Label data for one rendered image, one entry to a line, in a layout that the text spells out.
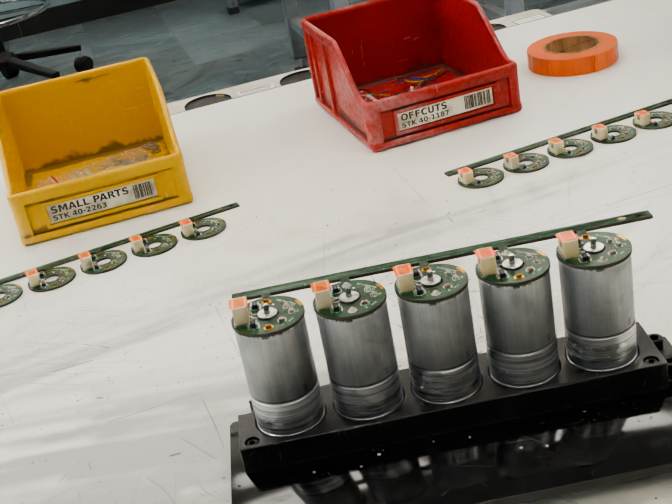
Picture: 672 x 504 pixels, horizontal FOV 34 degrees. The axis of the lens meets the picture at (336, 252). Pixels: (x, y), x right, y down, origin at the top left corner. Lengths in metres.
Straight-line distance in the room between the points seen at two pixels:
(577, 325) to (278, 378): 0.10
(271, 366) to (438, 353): 0.06
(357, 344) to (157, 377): 0.13
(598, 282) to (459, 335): 0.05
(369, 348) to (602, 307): 0.08
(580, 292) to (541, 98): 0.34
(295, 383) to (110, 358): 0.15
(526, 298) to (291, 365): 0.08
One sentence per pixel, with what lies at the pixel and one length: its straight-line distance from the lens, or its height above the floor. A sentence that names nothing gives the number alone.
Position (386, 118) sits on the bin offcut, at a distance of 0.65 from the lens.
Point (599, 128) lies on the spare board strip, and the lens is 0.63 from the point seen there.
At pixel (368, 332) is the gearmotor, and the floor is 0.80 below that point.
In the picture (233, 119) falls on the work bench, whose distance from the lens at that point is 0.76.
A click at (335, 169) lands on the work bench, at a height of 0.75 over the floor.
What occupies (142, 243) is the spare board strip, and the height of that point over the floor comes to 0.76.
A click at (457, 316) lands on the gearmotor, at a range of 0.37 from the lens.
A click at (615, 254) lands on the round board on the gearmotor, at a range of 0.37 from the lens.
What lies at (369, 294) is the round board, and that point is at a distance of 0.37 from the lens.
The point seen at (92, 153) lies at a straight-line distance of 0.74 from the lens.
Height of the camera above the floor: 0.99
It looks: 26 degrees down
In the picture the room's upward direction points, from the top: 11 degrees counter-clockwise
